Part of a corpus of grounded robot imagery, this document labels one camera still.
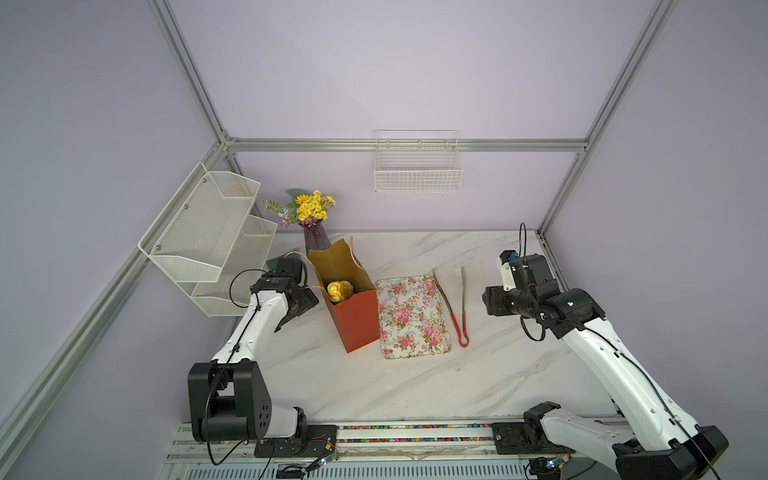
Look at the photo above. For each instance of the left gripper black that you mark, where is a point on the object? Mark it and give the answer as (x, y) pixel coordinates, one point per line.
(307, 301)

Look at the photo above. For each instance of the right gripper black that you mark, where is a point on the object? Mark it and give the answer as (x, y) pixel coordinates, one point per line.
(494, 301)

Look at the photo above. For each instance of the long ridged yellow bread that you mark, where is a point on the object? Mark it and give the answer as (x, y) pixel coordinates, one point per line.
(340, 291)

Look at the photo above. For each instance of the red brown paper bag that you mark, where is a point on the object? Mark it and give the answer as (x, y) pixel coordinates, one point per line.
(356, 318)

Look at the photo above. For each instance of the floral rectangular tray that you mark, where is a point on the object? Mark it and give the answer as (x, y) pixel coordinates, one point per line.
(411, 318)

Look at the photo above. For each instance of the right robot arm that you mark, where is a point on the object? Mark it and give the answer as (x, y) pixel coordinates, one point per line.
(660, 440)

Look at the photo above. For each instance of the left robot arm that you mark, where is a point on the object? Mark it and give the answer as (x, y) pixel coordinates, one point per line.
(228, 395)

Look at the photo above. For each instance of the dark ribbed vase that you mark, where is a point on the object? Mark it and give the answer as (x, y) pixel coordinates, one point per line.
(315, 237)

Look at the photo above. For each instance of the yellow flower bouquet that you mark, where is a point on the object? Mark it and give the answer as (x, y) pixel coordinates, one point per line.
(305, 208)

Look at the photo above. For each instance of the white mesh two-tier shelf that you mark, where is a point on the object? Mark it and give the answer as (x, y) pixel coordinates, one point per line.
(210, 243)

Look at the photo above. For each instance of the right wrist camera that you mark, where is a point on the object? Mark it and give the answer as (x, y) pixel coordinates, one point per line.
(506, 270)

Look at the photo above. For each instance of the white wire wall basket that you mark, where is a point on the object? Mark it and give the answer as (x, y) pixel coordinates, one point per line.
(417, 161)

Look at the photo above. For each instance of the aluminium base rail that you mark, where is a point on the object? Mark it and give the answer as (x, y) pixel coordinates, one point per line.
(492, 448)

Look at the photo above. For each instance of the aluminium frame structure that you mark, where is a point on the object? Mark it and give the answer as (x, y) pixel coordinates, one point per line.
(26, 420)

